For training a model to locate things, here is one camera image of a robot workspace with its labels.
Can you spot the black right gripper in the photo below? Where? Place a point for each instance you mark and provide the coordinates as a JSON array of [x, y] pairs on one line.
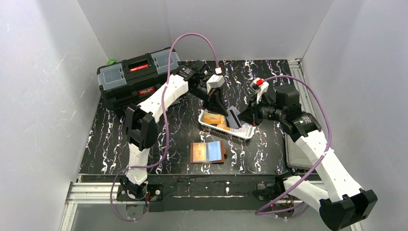
[[253, 111]]

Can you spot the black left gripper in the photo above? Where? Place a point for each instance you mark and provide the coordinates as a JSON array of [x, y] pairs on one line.
[[213, 96]]

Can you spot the white credit card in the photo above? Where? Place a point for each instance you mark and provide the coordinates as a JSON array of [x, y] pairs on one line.
[[232, 118]]

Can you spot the white plastic basket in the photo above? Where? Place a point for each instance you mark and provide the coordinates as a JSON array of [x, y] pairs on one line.
[[246, 132]]

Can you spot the brown leather card holder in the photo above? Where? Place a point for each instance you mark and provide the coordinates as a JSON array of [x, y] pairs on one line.
[[215, 153]]

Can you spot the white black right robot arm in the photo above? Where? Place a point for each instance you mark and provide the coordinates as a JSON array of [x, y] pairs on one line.
[[343, 202]]

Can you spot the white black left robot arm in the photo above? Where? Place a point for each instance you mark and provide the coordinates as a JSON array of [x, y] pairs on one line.
[[142, 120]]

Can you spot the orange credit card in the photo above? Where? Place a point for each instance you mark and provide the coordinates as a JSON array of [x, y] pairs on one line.
[[224, 127], [214, 119]]

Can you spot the grey plastic case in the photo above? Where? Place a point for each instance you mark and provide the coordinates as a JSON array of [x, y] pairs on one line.
[[295, 157]]

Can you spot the black plastic toolbox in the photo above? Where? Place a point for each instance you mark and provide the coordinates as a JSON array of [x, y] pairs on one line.
[[134, 80]]

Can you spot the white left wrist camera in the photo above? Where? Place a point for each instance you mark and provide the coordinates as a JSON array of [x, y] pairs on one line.
[[215, 81]]

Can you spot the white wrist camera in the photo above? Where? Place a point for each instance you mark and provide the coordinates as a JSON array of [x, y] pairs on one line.
[[260, 86], [215, 81]]

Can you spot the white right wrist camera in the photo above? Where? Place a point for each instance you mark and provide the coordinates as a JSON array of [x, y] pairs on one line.
[[260, 86]]

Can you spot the aluminium frame rail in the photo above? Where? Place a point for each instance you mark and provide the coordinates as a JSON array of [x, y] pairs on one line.
[[306, 98]]

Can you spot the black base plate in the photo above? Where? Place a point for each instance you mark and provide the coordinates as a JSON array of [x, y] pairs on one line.
[[201, 192]]

